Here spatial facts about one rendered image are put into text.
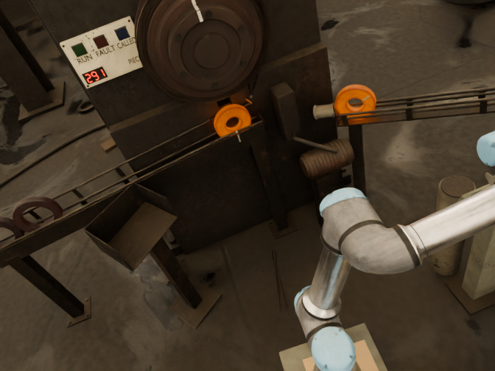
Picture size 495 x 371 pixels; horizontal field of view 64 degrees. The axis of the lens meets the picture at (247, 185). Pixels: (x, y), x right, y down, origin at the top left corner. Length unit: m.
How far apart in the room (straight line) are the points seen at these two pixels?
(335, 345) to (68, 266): 1.82
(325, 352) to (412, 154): 1.55
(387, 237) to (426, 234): 0.08
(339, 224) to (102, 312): 1.62
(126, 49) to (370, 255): 1.13
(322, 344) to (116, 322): 1.28
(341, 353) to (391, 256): 0.41
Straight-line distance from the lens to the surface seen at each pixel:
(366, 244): 0.90
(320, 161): 1.74
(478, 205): 0.94
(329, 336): 1.22
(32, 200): 1.83
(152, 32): 1.42
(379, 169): 2.41
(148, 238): 1.59
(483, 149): 1.07
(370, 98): 1.67
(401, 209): 2.21
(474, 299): 1.95
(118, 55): 1.60
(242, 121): 1.69
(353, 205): 0.95
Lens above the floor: 1.70
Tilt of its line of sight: 43 degrees down
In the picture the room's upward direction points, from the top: 20 degrees counter-clockwise
